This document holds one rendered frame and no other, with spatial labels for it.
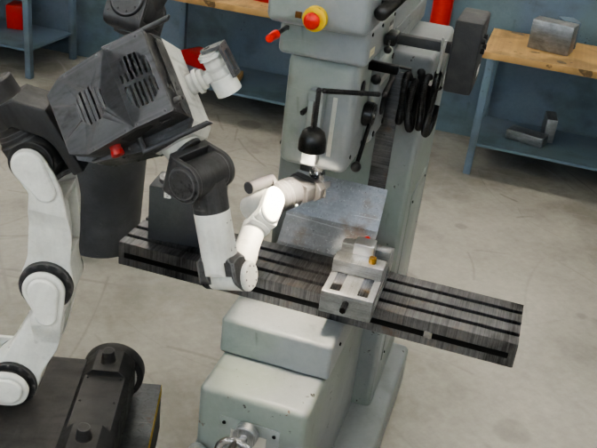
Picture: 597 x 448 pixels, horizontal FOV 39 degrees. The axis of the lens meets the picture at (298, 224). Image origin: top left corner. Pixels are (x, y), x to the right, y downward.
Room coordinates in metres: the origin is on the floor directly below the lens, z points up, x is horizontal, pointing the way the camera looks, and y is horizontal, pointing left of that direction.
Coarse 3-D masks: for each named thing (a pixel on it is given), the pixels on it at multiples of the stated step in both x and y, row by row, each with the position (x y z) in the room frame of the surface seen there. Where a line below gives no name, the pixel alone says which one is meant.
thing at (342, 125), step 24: (312, 72) 2.15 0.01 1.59; (336, 72) 2.14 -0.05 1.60; (360, 72) 2.14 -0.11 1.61; (288, 96) 2.17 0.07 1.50; (336, 96) 2.14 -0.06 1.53; (360, 96) 2.17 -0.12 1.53; (288, 120) 2.17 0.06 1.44; (336, 120) 2.13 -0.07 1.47; (360, 120) 2.22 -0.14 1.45; (288, 144) 2.16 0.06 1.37; (336, 144) 2.13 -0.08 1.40; (360, 144) 2.27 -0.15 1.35; (336, 168) 2.13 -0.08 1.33
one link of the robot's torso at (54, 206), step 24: (24, 168) 1.82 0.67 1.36; (48, 168) 1.84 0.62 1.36; (48, 192) 1.83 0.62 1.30; (72, 192) 1.96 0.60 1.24; (48, 216) 1.84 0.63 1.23; (72, 216) 1.96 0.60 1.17; (48, 240) 1.86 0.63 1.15; (72, 240) 1.94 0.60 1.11; (48, 264) 1.85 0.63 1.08; (72, 264) 1.88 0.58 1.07; (72, 288) 1.85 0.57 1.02
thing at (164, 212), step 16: (160, 176) 2.35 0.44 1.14; (160, 192) 2.30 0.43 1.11; (160, 208) 2.30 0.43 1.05; (176, 208) 2.29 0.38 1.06; (192, 208) 2.29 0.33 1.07; (160, 224) 2.30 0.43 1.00; (176, 224) 2.29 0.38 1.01; (192, 224) 2.29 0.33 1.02; (160, 240) 2.30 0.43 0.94; (176, 240) 2.29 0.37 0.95; (192, 240) 2.29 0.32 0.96
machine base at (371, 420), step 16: (400, 352) 2.92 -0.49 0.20; (384, 368) 2.79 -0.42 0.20; (400, 368) 2.82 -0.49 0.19; (384, 384) 2.69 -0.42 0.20; (400, 384) 2.90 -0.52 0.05; (384, 400) 2.59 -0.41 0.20; (352, 416) 2.47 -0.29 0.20; (368, 416) 2.48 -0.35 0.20; (384, 416) 2.50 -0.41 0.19; (352, 432) 2.38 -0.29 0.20; (368, 432) 2.39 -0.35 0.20; (384, 432) 2.59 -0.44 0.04
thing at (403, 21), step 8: (408, 0) 2.64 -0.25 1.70; (416, 0) 2.81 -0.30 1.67; (424, 0) 2.97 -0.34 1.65; (400, 8) 2.52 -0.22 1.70; (408, 8) 2.67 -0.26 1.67; (416, 8) 2.82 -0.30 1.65; (424, 8) 3.03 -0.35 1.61; (400, 16) 2.54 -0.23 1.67; (408, 16) 2.68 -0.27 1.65; (416, 16) 2.85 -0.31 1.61; (400, 24) 2.55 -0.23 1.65; (408, 24) 2.70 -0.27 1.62; (416, 24) 2.91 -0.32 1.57; (408, 32) 2.75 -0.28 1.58; (376, 56) 2.31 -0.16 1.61
